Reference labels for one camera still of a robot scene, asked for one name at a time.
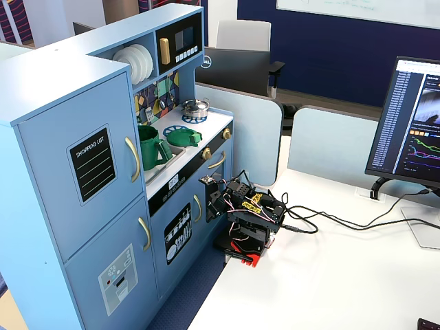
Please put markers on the grey office chair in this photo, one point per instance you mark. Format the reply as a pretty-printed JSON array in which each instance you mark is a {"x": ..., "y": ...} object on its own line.
[{"x": 244, "y": 34}]

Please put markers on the grey monitor stand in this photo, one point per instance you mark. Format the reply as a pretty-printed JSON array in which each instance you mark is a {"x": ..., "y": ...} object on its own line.
[{"x": 423, "y": 230}]

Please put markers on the dark device corner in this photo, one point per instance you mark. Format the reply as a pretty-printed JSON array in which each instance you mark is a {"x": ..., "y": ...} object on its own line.
[{"x": 429, "y": 324}]

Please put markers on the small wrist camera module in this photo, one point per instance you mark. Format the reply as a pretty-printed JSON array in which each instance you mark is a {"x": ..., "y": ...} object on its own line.
[{"x": 206, "y": 179}]

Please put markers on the white toy plate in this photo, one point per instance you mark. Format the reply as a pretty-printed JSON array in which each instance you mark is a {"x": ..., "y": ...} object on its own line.
[
  {"x": 133, "y": 70},
  {"x": 140, "y": 65},
  {"x": 148, "y": 63},
  {"x": 120, "y": 57}
]

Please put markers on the green pitcher recipient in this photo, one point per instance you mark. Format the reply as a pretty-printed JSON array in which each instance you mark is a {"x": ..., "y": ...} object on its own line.
[{"x": 149, "y": 148}]

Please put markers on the computer monitor showing graphs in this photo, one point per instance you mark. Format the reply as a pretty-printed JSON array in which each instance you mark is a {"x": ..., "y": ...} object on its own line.
[{"x": 405, "y": 117}]

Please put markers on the red and black table clamp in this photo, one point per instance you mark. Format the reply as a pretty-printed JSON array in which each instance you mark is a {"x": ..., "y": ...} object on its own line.
[{"x": 245, "y": 252}]

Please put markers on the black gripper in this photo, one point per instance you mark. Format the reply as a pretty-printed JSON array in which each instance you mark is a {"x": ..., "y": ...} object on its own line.
[{"x": 212, "y": 200}]

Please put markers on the black toy microwave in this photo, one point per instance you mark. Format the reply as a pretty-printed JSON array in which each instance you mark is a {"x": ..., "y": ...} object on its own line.
[{"x": 178, "y": 41}]

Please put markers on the gold stove knob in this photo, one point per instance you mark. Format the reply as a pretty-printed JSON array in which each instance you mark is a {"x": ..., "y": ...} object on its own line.
[
  {"x": 206, "y": 154},
  {"x": 226, "y": 134}
]

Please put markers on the blue toy kitchen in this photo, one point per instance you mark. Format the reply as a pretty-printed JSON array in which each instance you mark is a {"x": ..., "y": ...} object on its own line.
[{"x": 68, "y": 206}]

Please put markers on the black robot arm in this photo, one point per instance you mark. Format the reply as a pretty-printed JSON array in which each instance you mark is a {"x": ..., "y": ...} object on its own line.
[{"x": 242, "y": 197}]

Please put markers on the tall light blue desk divider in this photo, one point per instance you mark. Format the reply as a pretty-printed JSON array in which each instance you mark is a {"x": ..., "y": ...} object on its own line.
[{"x": 254, "y": 137}]

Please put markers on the dark monitor behind kitchen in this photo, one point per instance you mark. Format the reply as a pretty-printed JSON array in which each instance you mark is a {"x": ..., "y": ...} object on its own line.
[{"x": 82, "y": 28}]

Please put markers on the low light blue desk divider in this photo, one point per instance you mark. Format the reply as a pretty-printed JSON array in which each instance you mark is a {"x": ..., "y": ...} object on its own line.
[{"x": 330, "y": 144}]

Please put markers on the black Dell monitor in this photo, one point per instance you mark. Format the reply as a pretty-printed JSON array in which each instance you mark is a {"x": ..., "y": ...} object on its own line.
[{"x": 237, "y": 68}]

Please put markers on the green lid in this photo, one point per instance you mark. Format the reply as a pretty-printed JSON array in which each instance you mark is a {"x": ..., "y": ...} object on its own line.
[{"x": 180, "y": 137}]

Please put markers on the steel toy pot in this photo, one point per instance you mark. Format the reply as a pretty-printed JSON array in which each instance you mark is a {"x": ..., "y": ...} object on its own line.
[{"x": 196, "y": 107}]

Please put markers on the black shopping list chalkboard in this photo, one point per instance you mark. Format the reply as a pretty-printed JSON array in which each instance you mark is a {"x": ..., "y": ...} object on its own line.
[{"x": 91, "y": 165}]

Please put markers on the whiteboard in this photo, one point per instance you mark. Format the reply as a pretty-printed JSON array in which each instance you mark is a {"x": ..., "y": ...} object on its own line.
[{"x": 361, "y": 8}]

